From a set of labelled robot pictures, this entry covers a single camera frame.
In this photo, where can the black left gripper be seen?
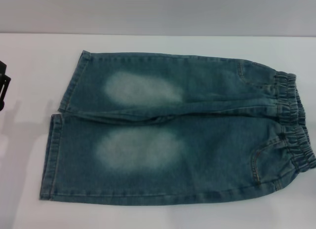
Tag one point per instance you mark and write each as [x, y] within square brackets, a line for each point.
[2, 68]

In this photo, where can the blue denim shorts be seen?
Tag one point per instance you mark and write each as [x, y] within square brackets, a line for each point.
[202, 150]

